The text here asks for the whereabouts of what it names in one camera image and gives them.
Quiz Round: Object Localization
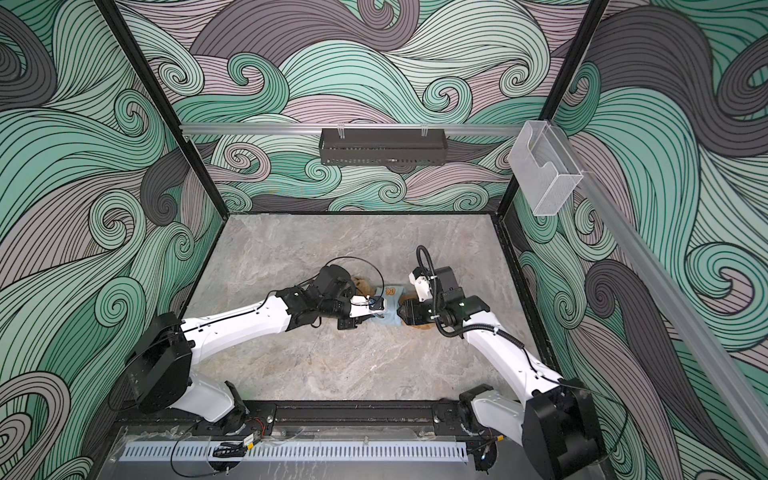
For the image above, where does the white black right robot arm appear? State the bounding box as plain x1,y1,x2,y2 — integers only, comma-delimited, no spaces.
398,267,607,479

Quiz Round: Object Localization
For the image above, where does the white slotted cable duct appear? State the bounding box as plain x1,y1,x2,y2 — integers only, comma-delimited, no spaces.
118,440,469,463

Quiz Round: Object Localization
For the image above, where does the brown teddy bear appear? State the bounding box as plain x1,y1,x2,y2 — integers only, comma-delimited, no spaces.
352,277,433,329

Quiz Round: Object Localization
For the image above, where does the black perforated wall tray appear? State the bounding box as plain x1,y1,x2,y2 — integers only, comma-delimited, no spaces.
319,129,448,166

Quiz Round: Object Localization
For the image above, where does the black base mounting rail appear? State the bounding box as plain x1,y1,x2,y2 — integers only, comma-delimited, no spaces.
113,399,595,436

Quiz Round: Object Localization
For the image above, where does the clear plastic wall holder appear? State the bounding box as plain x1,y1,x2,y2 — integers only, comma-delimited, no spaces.
507,120,583,217

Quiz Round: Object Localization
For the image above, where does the aluminium right wall rail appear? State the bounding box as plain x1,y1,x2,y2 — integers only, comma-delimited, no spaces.
550,124,767,460

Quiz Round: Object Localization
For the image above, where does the aluminium wall rail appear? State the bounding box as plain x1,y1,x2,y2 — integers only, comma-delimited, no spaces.
179,122,522,137
550,124,767,460

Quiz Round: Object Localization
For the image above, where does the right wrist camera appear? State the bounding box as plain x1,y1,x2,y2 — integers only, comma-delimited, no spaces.
408,268,433,302

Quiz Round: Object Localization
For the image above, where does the aluminium back wall rail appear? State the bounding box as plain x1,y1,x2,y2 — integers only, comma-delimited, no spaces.
179,122,522,137

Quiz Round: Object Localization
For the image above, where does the light blue bear hoodie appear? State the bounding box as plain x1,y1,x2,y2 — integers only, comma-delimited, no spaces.
369,285,405,326

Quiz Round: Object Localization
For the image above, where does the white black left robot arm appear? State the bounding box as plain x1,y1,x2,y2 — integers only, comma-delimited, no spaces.
125,264,386,431

